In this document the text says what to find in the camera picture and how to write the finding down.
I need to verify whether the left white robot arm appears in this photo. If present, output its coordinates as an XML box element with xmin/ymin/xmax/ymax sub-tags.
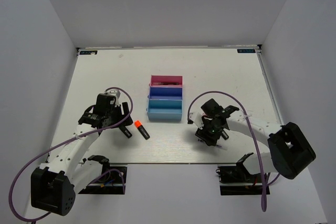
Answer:
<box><xmin>31</xmin><ymin>89</ymin><xmax>133</xmax><ymax>216</ymax></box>

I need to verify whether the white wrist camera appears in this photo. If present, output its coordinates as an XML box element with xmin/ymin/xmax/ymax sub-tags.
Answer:
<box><xmin>104</xmin><ymin>89</ymin><xmax>121</xmax><ymax>103</ymax></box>
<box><xmin>187</xmin><ymin>112</ymin><xmax>207</xmax><ymax>130</ymax></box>

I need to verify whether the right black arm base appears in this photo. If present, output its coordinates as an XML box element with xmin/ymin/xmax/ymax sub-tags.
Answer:
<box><xmin>215</xmin><ymin>153</ymin><xmax>262</xmax><ymax>196</ymax></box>

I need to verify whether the light blue container bin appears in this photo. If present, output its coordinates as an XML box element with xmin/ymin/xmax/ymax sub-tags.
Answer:
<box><xmin>147</xmin><ymin>99</ymin><xmax>183</xmax><ymax>122</ymax></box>

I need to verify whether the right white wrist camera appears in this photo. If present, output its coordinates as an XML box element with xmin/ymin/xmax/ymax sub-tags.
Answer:
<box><xmin>187</xmin><ymin>112</ymin><xmax>207</xmax><ymax>130</ymax></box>

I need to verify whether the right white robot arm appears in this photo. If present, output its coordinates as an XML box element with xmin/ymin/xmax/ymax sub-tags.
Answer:
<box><xmin>188</xmin><ymin>99</ymin><xmax>316</xmax><ymax>182</ymax></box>

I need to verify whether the green cap black highlighter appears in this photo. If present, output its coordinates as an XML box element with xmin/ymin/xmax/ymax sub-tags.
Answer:
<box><xmin>123</xmin><ymin>128</ymin><xmax>132</xmax><ymax>138</ymax></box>

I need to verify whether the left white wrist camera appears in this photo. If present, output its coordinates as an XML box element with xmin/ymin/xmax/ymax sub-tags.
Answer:
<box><xmin>104</xmin><ymin>89</ymin><xmax>121</xmax><ymax>103</ymax></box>

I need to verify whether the orange cap black highlighter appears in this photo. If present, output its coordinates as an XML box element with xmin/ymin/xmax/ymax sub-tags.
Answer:
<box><xmin>134</xmin><ymin>120</ymin><xmax>150</xmax><ymax>140</ymax></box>

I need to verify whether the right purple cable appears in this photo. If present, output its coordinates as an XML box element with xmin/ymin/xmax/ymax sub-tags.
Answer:
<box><xmin>186</xmin><ymin>91</ymin><xmax>281</xmax><ymax>212</ymax></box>

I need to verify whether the pink container bin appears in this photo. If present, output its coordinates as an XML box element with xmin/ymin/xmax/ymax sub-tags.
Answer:
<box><xmin>149</xmin><ymin>75</ymin><xmax>183</xmax><ymax>86</ymax></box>

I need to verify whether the blue corner label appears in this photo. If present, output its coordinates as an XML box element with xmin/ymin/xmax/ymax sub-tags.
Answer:
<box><xmin>79</xmin><ymin>50</ymin><xmax>98</xmax><ymax>55</ymax></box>
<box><xmin>237</xmin><ymin>49</ymin><xmax>256</xmax><ymax>54</ymax></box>

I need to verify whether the yellow cap black highlighter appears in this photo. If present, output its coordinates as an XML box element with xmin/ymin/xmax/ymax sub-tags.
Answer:
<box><xmin>221</xmin><ymin>131</ymin><xmax>229</xmax><ymax>140</ymax></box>

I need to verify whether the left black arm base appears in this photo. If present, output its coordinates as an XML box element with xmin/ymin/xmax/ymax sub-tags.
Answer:
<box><xmin>79</xmin><ymin>155</ymin><xmax>128</xmax><ymax>195</ymax></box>

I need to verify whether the dark blue container bin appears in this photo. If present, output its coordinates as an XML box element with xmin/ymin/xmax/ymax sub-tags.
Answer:
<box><xmin>149</xmin><ymin>87</ymin><xmax>183</xmax><ymax>100</ymax></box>

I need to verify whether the left blue corner label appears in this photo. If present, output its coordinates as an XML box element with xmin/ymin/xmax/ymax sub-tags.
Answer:
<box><xmin>79</xmin><ymin>50</ymin><xmax>98</xmax><ymax>55</ymax></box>

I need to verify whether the right blue corner label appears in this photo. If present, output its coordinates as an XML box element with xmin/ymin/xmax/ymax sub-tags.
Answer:
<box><xmin>237</xmin><ymin>49</ymin><xmax>256</xmax><ymax>54</ymax></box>

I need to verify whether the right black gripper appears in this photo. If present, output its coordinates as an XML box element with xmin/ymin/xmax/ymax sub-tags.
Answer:
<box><xmin>195</xmin><ymin>117</ymin><xmax>224</xmax><ymax>146</ymax></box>

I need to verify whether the green white pen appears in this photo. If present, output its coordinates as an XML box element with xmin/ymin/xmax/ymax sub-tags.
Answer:
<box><xmin>155</xmin><ymin>82</ymin><xmax>181</xmax><ymax>86</ymax></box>

